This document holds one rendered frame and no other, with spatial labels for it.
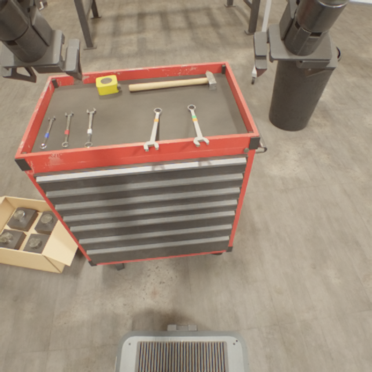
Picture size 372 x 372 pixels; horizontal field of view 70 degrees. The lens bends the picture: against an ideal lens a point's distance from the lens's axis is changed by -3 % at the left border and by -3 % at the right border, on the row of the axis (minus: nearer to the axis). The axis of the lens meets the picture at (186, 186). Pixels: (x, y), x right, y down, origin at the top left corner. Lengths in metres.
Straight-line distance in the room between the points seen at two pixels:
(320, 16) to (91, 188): 0.76
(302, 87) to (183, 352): 1.81
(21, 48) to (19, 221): 1.42
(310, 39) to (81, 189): 0.76
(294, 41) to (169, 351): 1.11
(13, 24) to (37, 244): 1.32
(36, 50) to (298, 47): 0.42
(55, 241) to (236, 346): 1.01
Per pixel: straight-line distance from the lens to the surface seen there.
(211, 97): 1.06
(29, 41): 0.52
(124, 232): 1.17
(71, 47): 0.56
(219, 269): 1.60
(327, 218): 1.95
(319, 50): 0.53
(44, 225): 1.75
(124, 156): 0.84
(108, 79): 1.15
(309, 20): 0.46
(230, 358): 1.24
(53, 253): 1.57
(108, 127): 0.96
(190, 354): 1.23
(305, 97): 2.25
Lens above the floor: 1.48
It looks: 51 degrees down
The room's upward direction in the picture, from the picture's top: 2 degrees counter-clockwise
